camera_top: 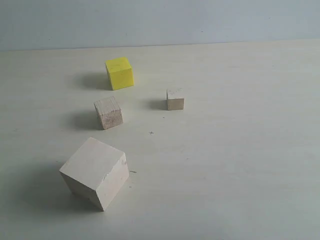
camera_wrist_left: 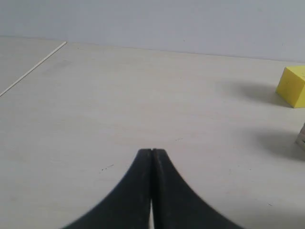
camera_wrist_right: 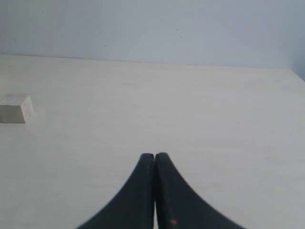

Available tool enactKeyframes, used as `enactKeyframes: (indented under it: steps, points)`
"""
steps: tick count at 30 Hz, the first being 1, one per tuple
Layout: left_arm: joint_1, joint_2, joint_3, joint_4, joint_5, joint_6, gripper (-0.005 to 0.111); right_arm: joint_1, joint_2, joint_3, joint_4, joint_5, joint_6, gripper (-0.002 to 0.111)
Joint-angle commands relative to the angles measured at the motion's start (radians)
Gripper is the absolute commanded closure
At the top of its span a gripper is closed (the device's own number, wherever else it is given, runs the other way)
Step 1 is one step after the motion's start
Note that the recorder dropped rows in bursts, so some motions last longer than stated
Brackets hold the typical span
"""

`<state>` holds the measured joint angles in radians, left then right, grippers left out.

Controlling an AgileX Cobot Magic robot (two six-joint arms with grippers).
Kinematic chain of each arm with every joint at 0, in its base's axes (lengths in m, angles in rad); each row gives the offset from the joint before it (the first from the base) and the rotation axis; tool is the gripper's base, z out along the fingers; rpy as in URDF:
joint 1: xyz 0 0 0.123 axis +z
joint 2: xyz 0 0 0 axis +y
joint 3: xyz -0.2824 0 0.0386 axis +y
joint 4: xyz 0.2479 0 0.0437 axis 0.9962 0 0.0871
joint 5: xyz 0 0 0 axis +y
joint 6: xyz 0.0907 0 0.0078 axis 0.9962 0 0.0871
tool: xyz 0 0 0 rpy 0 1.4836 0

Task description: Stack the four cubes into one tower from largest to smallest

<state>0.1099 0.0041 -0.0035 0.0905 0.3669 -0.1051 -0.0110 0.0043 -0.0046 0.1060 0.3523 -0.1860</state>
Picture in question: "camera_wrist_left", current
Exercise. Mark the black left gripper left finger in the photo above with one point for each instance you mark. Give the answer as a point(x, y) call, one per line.
point(128, 205)

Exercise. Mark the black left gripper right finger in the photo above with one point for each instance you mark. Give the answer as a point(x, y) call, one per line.
point(175, 205)

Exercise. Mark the medium wooden cube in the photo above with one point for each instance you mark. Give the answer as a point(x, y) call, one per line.
point(300, 140)

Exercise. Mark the yellow cube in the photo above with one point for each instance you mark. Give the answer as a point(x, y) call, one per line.
point(291, 86)

